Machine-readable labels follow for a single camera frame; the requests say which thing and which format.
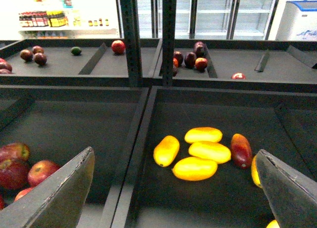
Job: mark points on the red apple on shelf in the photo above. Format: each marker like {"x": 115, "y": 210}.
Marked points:
{"x": 118, "y": 47}

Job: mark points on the white chest freezer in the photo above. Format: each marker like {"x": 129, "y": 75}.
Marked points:
{"x": 298, "y": 22}

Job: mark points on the black upper right tray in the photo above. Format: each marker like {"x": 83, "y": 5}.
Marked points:
{"x": 271, "y": 66}

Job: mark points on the red mango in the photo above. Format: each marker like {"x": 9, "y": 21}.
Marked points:
{"x": 241, "y": 152}

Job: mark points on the black lower right tray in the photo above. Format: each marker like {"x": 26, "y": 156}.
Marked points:
{"x": 285, "y": 124}

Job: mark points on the black lower left tray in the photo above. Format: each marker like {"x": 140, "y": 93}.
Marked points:
{"x": 58, "y": 123}

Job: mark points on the glass door fridge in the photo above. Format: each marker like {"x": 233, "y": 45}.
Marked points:
{"x": 224, "y": 19}

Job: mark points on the dark passion fruit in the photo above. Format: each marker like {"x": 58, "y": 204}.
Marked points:
{"x": 26, "y": 55}
{"x": 37, "y": 49}
{"x": 40, "y": 59}

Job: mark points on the yellow mango behind finger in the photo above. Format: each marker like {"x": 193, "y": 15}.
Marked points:
{"x": 254, "y": 173}

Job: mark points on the red apple front edge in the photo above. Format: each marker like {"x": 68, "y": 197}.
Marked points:
{"x": 238, "y": 75}

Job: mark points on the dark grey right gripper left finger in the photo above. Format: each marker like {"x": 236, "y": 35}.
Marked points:
{"x": 58, "y": 201}

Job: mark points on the yellow mango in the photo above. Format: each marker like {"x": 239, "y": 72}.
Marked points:
{"x": 254, "y": 173}
{"x": 203, "y": 134}
{"x": 166, "y": 151}
{"x": 210, "y": 150}
{"x": 194, "y": 169}

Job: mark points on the yellow mango top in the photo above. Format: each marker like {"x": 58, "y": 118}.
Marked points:
{"x": 203, "y": 134}

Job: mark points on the black shelf post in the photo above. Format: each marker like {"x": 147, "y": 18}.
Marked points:
{"x": 168, "y": 35}
{"x": 132, "y": 41}

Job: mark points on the dark red fruit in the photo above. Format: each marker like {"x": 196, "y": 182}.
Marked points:
{"x": 190, "y": 60}

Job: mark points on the green avocado on shelf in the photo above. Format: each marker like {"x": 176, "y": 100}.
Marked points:
{"x": 76, "y": 51}

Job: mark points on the shelf of bottles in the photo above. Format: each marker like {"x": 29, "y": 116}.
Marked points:
{"x": 76, "y": 19}

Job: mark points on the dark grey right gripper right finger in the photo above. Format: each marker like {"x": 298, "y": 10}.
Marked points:
{"x": 292, "y": 196}

